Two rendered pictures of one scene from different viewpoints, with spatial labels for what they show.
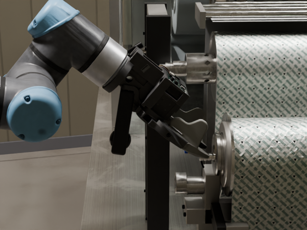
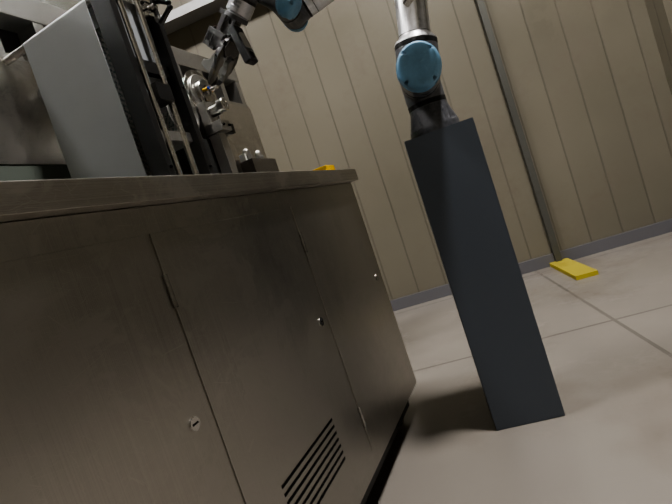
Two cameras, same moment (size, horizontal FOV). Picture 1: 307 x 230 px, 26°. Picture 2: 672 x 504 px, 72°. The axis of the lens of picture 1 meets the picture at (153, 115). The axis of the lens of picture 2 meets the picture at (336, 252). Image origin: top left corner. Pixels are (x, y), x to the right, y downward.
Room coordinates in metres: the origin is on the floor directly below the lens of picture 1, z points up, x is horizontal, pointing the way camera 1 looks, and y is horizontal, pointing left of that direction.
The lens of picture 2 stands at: (2.30, 0.72, 0.74)
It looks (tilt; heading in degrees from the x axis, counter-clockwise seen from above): 3 degrees down; 205
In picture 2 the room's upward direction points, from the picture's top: 18 degrees counter-clockwise
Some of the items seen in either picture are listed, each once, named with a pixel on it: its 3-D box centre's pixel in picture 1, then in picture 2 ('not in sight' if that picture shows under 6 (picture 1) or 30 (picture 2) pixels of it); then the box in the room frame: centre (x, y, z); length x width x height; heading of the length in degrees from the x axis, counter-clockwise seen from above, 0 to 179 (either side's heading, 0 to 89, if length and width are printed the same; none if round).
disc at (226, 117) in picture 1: (226, 154); (201, 93); (1.07, -0.13, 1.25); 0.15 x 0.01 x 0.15; 2
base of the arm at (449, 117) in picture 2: not in sight; (431, 118); (0.84, 0.47, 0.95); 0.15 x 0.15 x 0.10
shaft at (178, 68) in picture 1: (171, 68); not in sight; (1.32, -0.04, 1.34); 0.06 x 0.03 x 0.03; 92
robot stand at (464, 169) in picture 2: not in sight; (480, 273); (0.84, 0.47, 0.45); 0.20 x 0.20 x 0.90; 14
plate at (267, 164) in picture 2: not in sight; (221, 185); (0.90, -0.30, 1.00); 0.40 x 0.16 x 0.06; 92
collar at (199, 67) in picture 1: (199, 68); not in sight; (1.32, -0.10, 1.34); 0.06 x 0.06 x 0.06; 2
